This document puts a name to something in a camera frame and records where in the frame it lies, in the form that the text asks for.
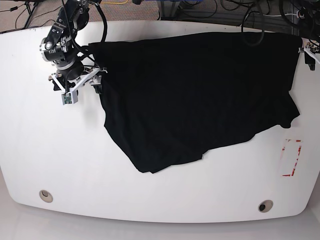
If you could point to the wrist camera on large arm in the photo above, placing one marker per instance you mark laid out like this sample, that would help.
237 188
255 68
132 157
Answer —
69 98

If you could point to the white black slim gripper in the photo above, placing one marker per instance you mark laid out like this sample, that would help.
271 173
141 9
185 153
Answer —
311 51

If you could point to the table cable grommet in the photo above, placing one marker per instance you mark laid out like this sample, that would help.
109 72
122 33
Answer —
265 206
45 196

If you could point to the black graphic t-shirt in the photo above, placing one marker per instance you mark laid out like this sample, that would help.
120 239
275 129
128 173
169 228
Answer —
168 101

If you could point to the red tape rectangle marking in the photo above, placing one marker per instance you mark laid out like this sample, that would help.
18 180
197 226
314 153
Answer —
289 157

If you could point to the white black large gripper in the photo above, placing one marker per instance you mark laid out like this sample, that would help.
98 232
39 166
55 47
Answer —
91 75

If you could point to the right table cable grommet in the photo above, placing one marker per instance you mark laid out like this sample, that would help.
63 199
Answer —
265 206

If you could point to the black tripod stand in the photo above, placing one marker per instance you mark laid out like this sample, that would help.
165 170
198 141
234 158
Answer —
30 6

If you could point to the black cable slim arm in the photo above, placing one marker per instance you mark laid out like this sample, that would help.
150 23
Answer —
260 25

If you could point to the left table cable grommet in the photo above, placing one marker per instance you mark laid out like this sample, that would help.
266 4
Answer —
45 196

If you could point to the large black robot arm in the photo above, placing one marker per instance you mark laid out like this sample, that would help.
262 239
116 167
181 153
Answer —
61 49

